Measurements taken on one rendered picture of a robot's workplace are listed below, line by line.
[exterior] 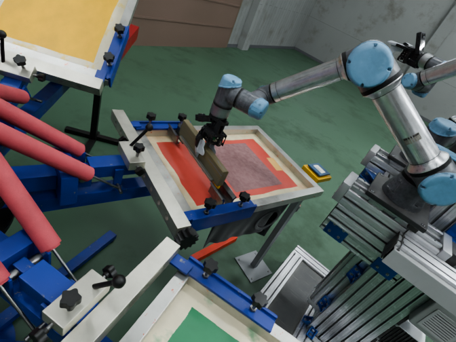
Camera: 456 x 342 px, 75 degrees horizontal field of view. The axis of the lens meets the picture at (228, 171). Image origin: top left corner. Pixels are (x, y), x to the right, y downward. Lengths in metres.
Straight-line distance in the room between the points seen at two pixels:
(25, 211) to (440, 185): 1.09
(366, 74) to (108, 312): 0.88
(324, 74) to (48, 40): 1.15
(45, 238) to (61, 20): 1.08
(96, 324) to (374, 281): 1.26
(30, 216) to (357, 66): 0.91
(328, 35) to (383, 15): 1.56
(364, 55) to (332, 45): 9.76
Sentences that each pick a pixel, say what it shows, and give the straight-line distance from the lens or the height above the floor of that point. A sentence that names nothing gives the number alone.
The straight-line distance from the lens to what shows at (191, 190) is 1.21.
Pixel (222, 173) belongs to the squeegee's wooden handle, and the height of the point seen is 1.09.
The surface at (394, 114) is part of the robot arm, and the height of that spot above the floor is 1.55.
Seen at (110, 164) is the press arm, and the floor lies 1.04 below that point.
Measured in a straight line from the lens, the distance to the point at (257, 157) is 1.60.
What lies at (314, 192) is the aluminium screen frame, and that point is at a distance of 1.51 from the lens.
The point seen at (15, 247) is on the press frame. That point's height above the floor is 1.05.
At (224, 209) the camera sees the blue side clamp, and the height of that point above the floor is 1.00.
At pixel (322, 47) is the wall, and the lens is 10.79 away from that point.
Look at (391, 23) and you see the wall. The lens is 10.36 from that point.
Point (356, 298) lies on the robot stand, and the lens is 1.75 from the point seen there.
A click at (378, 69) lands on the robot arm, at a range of 0.93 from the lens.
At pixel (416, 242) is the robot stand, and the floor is 1.18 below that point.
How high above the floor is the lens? 1.73
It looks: 34 degrees down
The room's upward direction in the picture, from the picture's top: 25 degrees clockwise
